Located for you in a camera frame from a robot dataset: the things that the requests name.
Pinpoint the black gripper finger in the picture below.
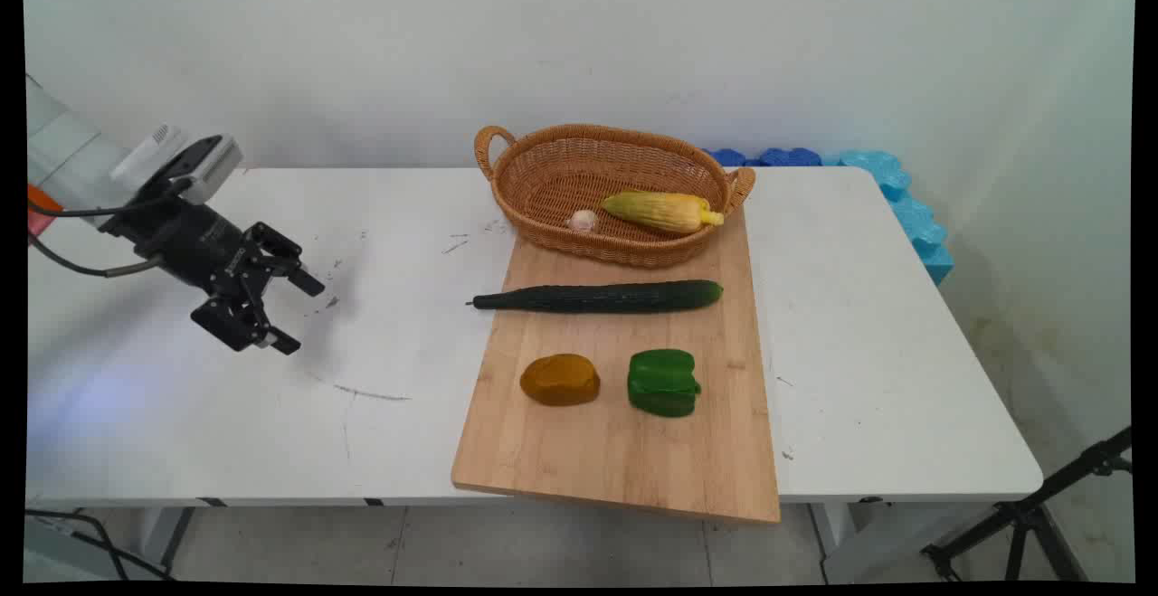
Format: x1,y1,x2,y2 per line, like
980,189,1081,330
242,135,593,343
190,292,302,356
248,220,326,298

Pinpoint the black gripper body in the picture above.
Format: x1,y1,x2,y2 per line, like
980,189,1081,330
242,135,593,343
98,196,274,300

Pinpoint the long dark green cucumber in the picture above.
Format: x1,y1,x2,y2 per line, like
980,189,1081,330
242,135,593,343
467,279,725,315

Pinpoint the orange object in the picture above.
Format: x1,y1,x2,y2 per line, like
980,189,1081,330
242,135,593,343
27,182,65,236

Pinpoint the white table leg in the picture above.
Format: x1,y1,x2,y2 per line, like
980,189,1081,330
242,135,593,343
808,501,906,584
136,506,196,572

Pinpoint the brown potato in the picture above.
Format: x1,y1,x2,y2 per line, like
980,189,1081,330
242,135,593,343
519,354,602,407

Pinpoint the yellow corn cob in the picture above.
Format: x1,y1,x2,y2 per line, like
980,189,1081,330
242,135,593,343
602,191,726,235

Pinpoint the wooden cutting board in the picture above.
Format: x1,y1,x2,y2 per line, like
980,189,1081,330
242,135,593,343
451,203,782,525

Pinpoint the green bell pepper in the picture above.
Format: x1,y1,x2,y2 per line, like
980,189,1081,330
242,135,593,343
627,348,702,418

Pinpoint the dark blue foam piece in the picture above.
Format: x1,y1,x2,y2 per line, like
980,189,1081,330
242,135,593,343
704,147,823,168

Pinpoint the light blue foam piece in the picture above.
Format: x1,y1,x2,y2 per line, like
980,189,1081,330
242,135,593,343
821,150,954,286

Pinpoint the black tripod stand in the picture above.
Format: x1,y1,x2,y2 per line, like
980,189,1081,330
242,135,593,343
921,427,1134,582

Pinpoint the white black wrist camera box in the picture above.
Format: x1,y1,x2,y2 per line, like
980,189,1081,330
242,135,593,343
161,133,244,205

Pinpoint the black camera cable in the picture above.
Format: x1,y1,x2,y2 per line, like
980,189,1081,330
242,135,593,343
27,177,194,218

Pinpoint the black cable with grey plug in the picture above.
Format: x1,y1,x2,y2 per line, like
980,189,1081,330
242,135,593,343
27,234,169,279

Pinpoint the black cable hanging to the floor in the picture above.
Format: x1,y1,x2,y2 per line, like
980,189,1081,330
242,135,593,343
25,509,173,581

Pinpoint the woven wicker basket with handles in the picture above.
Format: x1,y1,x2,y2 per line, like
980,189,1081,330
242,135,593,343
474,123,756,269

